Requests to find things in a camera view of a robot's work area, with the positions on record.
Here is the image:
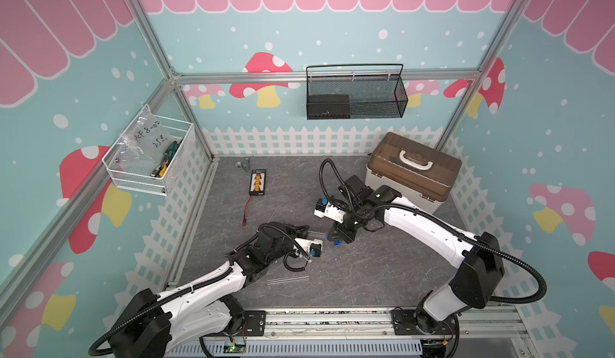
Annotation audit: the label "clear test tube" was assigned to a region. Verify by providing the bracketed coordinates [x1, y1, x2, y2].
[267, 276, 310, 285]

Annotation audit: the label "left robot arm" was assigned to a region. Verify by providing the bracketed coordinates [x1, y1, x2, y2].
[88, 222, 323, 357]

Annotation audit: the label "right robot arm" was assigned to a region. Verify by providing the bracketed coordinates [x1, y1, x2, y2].
[315, 159, 548, 334]

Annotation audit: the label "black box with orange connectors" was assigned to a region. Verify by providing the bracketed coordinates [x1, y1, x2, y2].
[249, 169, 267, 196]

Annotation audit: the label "brown lid storage box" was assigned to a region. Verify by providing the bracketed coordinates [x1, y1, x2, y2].
[365, 133, 462, 214]

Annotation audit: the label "black box in mesh basket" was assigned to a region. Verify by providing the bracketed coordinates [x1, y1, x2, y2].
[306, 95, 351, 120]

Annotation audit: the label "green yellow tool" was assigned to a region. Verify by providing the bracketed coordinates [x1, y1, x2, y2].
[150, 141, 181, 178]

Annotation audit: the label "clear plastic bag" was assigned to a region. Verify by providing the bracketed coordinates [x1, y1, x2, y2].
[115, 107, 175, 171]

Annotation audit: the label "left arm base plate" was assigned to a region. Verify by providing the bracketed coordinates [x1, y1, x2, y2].
[208, 311, 267, 338]

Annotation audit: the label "black wire mesh basket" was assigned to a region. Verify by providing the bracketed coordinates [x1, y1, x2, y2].
[305, 63, 408, 119]

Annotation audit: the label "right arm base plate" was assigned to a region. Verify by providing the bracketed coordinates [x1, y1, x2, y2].
[390, 307, 458, 337]

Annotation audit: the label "white wire basket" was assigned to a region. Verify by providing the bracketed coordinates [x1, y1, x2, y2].
[102, 106, 195, 196]

